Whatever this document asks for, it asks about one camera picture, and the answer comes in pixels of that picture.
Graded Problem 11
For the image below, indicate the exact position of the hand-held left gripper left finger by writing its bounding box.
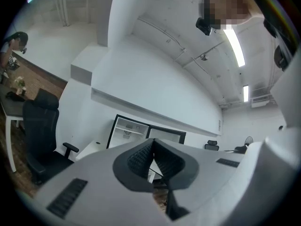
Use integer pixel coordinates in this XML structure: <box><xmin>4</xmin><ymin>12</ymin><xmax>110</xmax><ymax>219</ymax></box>
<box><xmin>112</xmin><ymin>138</ymin><xmax>155</xmax><ymax>194</ymax></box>

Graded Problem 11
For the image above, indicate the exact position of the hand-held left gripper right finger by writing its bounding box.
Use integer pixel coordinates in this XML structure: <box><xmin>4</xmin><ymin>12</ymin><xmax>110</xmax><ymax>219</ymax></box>
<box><xmin>152</xmin><ymin>137</ymin><xmax>200</xmax><ymax>221</ymax></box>

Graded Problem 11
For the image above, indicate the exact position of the black mini fridge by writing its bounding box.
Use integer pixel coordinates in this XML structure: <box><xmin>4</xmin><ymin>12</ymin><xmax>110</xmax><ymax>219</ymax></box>
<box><xmin>106</xmin><ymin>114</ymin><xmax>187</xmax><ymax>151</ymax></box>

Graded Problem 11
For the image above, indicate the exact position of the black headrest office chair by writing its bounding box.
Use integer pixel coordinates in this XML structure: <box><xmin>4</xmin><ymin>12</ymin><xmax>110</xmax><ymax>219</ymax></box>
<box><xmin>204</xmin><ymin>140</ymin><xmax>220</xmax><ymax>151</ymax></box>

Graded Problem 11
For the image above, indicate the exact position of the white low desk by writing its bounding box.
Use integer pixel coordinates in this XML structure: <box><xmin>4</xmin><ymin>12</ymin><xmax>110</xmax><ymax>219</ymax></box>
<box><xmin>75</xmin><ymin>140</ymin><xmax>109</xmax><ymax>162</ymax></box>

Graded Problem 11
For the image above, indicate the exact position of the white air conditioner unit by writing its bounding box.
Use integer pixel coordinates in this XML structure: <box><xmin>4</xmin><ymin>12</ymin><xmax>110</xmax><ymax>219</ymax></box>
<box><xmin>250</xmin><ymin>95</ymin><xmax>275</xmax><ymax>108</ymax></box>

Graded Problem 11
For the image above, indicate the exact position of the dark table with white legs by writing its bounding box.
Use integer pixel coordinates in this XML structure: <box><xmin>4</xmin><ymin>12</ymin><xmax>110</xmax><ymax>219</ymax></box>
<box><xmin>0</xmin><ymin>83</ymin><xmax>27</xmax><ymax>173</ymax></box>

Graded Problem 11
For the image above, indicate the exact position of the black bag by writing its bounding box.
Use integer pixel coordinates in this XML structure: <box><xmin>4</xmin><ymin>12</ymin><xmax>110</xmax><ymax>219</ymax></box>
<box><xmin>5</xmin><ymin>91</ymin><xmax>25</xmax><ymax>102</ymax></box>

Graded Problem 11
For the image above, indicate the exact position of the vase with pale flowers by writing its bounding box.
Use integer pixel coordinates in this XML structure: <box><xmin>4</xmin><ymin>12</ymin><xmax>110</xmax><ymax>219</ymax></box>
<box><xmin>14</xmin><ymin>76</ymin><xmax>26</xmax><ymax>96</ymax></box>

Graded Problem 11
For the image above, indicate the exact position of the long ceiling light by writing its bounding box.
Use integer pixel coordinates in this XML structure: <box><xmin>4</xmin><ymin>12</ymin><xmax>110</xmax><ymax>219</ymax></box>
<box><xmin>222</xmin><ymin>28</ymin><xmax>246</xmax><ymax>68</ymax></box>

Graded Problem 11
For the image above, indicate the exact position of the white ceiling pipe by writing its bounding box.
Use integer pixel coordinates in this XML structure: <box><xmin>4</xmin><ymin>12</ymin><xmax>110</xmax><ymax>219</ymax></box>
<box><xmin>137</xmin><ymin>17</ymin><xmax>186</xmax><ymax>53</ymax></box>

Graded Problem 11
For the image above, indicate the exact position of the person's head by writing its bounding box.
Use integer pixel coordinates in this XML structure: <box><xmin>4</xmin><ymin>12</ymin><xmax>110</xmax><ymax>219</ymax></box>
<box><xmin>201</xmin><ymin>0</ymin><xmax>264</xmax><ymax>31</ymax></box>

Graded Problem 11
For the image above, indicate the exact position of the black head-mounted camera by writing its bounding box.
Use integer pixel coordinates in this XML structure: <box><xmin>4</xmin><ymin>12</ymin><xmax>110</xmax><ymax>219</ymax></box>
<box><xmin>195</xmin><ymin>17</ymin><xmax>213</xmax><ymax>36</ymax></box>

